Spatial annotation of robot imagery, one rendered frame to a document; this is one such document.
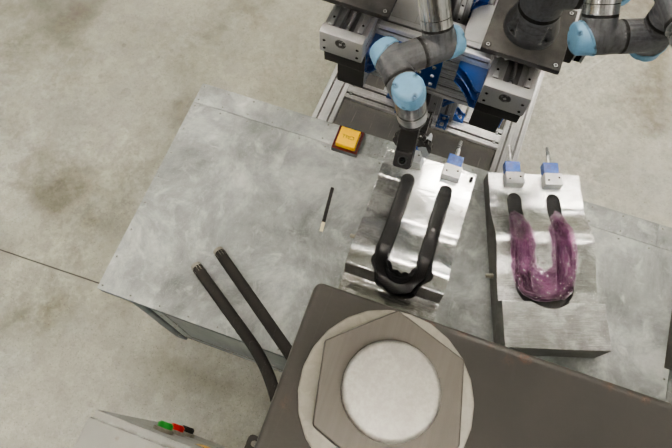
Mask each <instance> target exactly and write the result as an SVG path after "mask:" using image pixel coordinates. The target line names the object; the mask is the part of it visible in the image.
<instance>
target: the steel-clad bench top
mask: <svg viewBox="0 0 672 448"><path fill-rule="evenodd" d="M339 126H340V125H337V124H334V123H331V122H327V121H324V120H321V119H318V118H314V117H311V116H308V115H305V114H301V113H298V112H295V111H292V110H288V109H285V108H282V107H279V106H276V105H272V104H269V103H266V102H263V101H259V100H256V99H253V98H250V97H246V96H243V95H240V94H237V93H233V92H230V91H227V90H224V89H220V88H217V87H214V86H211V85H207V84H204V83H203V84H202V86H201V88H200V90H199V92H198V94H197V96H196V98H195V100H194V102H193V103H192V105H191V107H190V109H189V111H188V113H187V115H186V117H185V119H184V121H183V123H182V125H181V127H180V128H179V130H178V132H177V134H176V136H175V138H174V140H173V142H172V144H171V146H170V148H169V150H168V152H167V154H166V155H165V157H164V159H163V161H162V163H161V165H160V167H159V169H158V171H157V173H156V175H155V177H154V179H153V181H152V182H151V184H150V186H149V188H148V190H147V192H146V194H145V196H144V198H143V200H142V202H141V204H140V206H139V207H138V209H137V211H136V213H135V215H134V217H133V219H132V221H131V223H130V225H129V227H128V229H127V231H126V233H125V234H124V236H123V238H122V240H121V242H120V244H119V246H118V248H117V250H116V252H115V254H114V256H113V258H112V260H111V261H110V263H109V265H108V267H107V269H106V271H105V273H104V275H103V277H102V279H101V281H100V283H99V285H98V287H97V288H98V289H100V290H103V291H106V292H109V293H111V294H114V295H117V296H120V297H122V298H125V299H128V300H131V301H133V302H136V303H139V304H142V305H144V306H147V307H150V308H152V309H155V310H158V311H161V312H163V313H166V314H169V315H172V316H174V317H177V318H180V319H183V320H185V321H188V322H191V323H194V324H196V325H199V326H202V327H205V328H207V329H210V330H213V331H216V332H218V333H221V334H224V335H227V336H229V337H232V338H235V339H237V340H240V341H242V340H241V338H240V337H239V335H238V334H237V333H236V331H235V330H234V328H233V327H232V326H231V324H230V323H229V321H228V320H227V319H226V317H225V316H224V314H223V313H222V312H221V310H220V309H219V307H218V306H217V304H216V303H215V302H214V300H213V299H212V297H211V296H210V295H209V293H208V292H207V290H206V289H205V288H204V286H203V285H202V283H201V282H200V281H199V279H198V278H197V276H196V275H195V274H194V272H193V271H192V269H191V266H192V264H193V263H195V262H200V263H201V264H202V265H203V267H204V268H205V269H206V271H207V272H208V274H209V275H210V276H211V278H212V279H213V280H214V282H215V283H216V285H217V286H218V287H219V289H220V290H221V291H222V293H223V294H224V296H225V297H226V298H227V300H228V301H229V302H230V304H231V305H232V307H233V308H234V309H235V311H236V312H237V313H238V315H239V316H240V318H241V319H242V320H243V322H244V323H245V324H246V326H247V327H248V329H249V330H250V331H251V333H252V334H253V335H254V337H255V338H256V340H257V341H258V343H259V344H260V346H261V347H262V349H265V350H268V351H270V352H273V353H276V354H279V355H281V356H283V354H282V353H281V351H280V350H279V348H278V347H277V345H276V344H275V342H274V341H273V340H272V338H271V337H270V335H269V334H268V332H267V331H266V329H265V328H264V326H263V325H262V323H261V322H260V321H259V319H258V318H257V316H256V315H255V313H254V312H253V310H252V309H251V307H250V306H249V305H248V303H247V302H246V300H245V299H244V297H243V296H242V294H241V293H240V291H239V290H238V289H237V287H236V286H235V284H234V283H233V281H232V280H231V278H230V277H229V275H228V274H227V273H226V271H225V270H224V268H223V267H222V265H221V264H220V262H219V261H218V259H217V258H216V256H215V255H214V253H213V251H214V249H215V248H217V247H220V246H221V247H223V249H224V250H225V251H226V253H227V254H228V256H229V257H230V259H231V260H232V261H233V263H234V264H235V266H236V267H237V268H238V270H239V271H240V273H241V274H242V276H243V277H244V278H245V280H246V281H247V283H248V284H249V286H250V287H251V288H252V290H253V291H254V293H255V294H256V295H257V297H258V298H259V300H260V301H261V303H262V304H263V305H264V307H265V308H266V310H267V311H268V313H269V314H270V315H271V317H272V318H273V320H274V321H275V322H276V324H277V325H278V327H279V328H280V330H281V331H282V332H283V334H284V335H285V337H286V338H287V340H288V341H289V342H290V344H291V345H293V342H294V340H295V337H296V334H297V332H298V329H299V326H300V324H301V321H302V318H303V316H304V313H305V310H306V308H307V305H308V302H309V300H310V297H311V294H312V292H313V289H314V288H315V286H316V285H318V284H326V285H329V286H332V287H335V288H339V285H340V282H341V279H342V276H343V273H344V269H345V262H346V259H347V256H348V253H349V250H350V247H351V244H352V242H353V238H350V234H351V233H352V234H356V232H357V230H358V227H359V225H360V223H361V220H362V218H363V215H364V213H365V210H366V207H367V205H368V202H369V199H370V196H371V193H372V191H373V188H374V185H375V182H376V179H377V176H378V174H379V171H380V168H381V165H382V162H383V160H384V157H385V154H386V151H387V148H388V147H390V148H393V149H396V147H397V146H396V145H395V144H394V142H392V141H389V140H386V139H385V140H384V139H382V138H379V137H376V136H373V135H369V134H366V133H365V136H364V139H363V142H362V144H361V147H360V150H359V152H358V155H357V157H356V158H355V157H352V156H349V155H345V154H342V153H339V152H336V151H333V150H331V146H332V144H333V141H334V139H335V136H336V134H337V131H338V129H339ZM383 142H384V143H383ZM380 150H381V151H380ZM379 153H380V154H379ZM461 168H463V169H462V170H464V171H467V172H470V173H473V174H477V177H476V180H475V184H474V187H473V191H472V194H471V197H470V201H469V204H468V208H467V211H466V214H465V218H464V221H463V225H462V228H461V231H460V235H459V238H458V242H457V246H456V250H455V255H454V259H453V264H452V268H451V272H450V276H449V280H448V283H447V287H446V290H445V293H444V296H443V298H442V299H441V301H440V303H439V306H438V309H437V312H436V315H435V319H434V322H436V323H439V324H442V325H445V326H448V327H451V328H454V329H456V330H459V331H462V332H465V333H468V334H471V335H474V336H477V337H480V338H483V339H485V340H488V341H491V342H494V339H493V323H492V307H491V291H490V278H486V277H485V274H486V273H489V259H488V243H487V228H486V212H485V196H484V179H485V177H486V175H487V173H488V172H489V171H486V170H483V169H480V168H476V167H473V166H470V165H467V164H462V167H461ZM489 173H493V172H489ZM331 187H334V191H333V194H332V198H331V202H330V206H329V210H328V214H327V218H326V222H325V226H324V229H323V232H321V231H320V227H321V223H322V219H323V215H324V211H325V208H326V204H327V200H328V196H329V192H330V188H331ZM582 201H583V200H582ZM583 208H584V213H585V217H586V219H587V222H588V224H589V226H590V228H591V231H592V233H593V237H594V241H595V250H596V283H597V294H598V301H599V304H605V305H606V312H607V320H608V327H609V334H610V341H611V349H612V352H609V353H606V354H604V355H601V356H598V357H596V358H577V357H552V356H535V357H538V358H541V359H543V360H546V361H549V362H552V363H555V364H558V365H561V366H564V367H567V368H569V369H572V370H575V371H578V372H581V373H584V374H587V375H590V376H593V377H596V378H598V379H601V380H604V381H607V382H610V383H613V384H616V385H619V386H622V387H625V388H627V389H630V390H633V391H636V392H639V393H642V394H645V395H648V396H651V397H653V398H656V399H659V400H662V401H665V402H668V403H671V404H672V370H669V369H666V368H664V364H665V357H666V350H667V342H668V335H669V327H670V320H671V313H672V228H671V227H668V226H664V225H661V224H658V223H655V222H651V221H648V220H645V219H642V218H638V217H635V216H632V215H629V214H625V213H622V212H619V211H616V210H612V209H609V208H606V207H603V206H599V205H596V204H593V203H590V202H587V201H583Z"/></svg>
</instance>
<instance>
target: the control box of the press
mask: <svg viewBox="0 0 672 448"><path fill-rule="evenodd" d="M194 431H195V430H194V429H193V428H191V427H188V426H185V425H183V426H181V425H178V424H176V423H168V422H165V421H163V420H161V421H158V422H156V421H151V420H146V419H141V418H136V417H131V416H126V415H121V414H116V413H111V412H106V411H101V410H96V412H95V414H94V416H93V417H89V418H88V419H87V421H86V423H85V425H84V427H83V430H82V432H81V434H80V436H79V438H78V440H77V442H76V444H75V446H74V448H226V447H224V446H221V445H219V444H216V443H214V442H211V441H208V440H206V439H203V438H201V437H198V436H196V435H194V434H193V433H194ZM257 439H258V436H256V435H250V436H249V437H248V439H247V442H246V445H245V447H244V448H254V447H255V444H256V441H257Z"/></svg>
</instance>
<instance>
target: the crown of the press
mask: <svg viewBox="0 0 672 448"><path fill-rule="evenodd" d="M254 448H672V404H671V403H668V402H665V401H662V400H659V399H656V398H653V397H651V396H648V395H645V394H642V393H639V392H636V391H633V390H630V389H627V388H625V387H622V386H619V385H616V384H613V383H610V382H607V381H604V380H601V379H598V378H596V377H593V376H590V375H587V374H584V373H581V372H578V371H575V370H572V369H569V368H567V367H564V366H561V365H558V364H555V363H552V362H549V361H546V360H543V359H541V358H538V357H535V356H532V355H529V354H526V353H523V352H520V351H517V350H514V349H512V348H509V347H506V346H503V345H500V344H497V343H494V342H491V341H488V340H485V339H483V338H480V337H477V336H474V335H471V334H468V333H465V332H462V331H459V330H456V329H454V328H451V327H448V326H445V325H442V324H439V323H436V322H433V321H430V320H428V319H425V318H422V317H419V316H416V315H413V314H410V313H407V312H404V311H401V310H399V309H396V308H393V307H390V306H387V305H384V304H381V303H378V302H375V301H372V300H370V299H367V298H364V297H361V296H358V295H355V294H352V293H349V292H346V291H344V290H341V289H338V288H335V287H332V286H329V285H326V284H318V285H316V286H315V288H314V289H313V292H312V294H311V297H310V300H309V302H308V305H307V308H306V310H305V313H304V316H303V318H302V321H301V324H300V326H299V329H298V332H297V334H296V337H295V340H294V342H293V345H292V348H291V350H290V353H289V356H288V358H287V361H286V364H285V366H284V369H283V372H282V375H281V377H280V380H279V383H278V385H277V388H276V391H275V393H274V396H273V399H272V401H271V404H270V407H269V409H268V412H267V415H266V417H265V420H264V423H263V425H262V428H261V431H260V433H259V436H258V439H257V441H256V444H255V447H254Z"/></svg>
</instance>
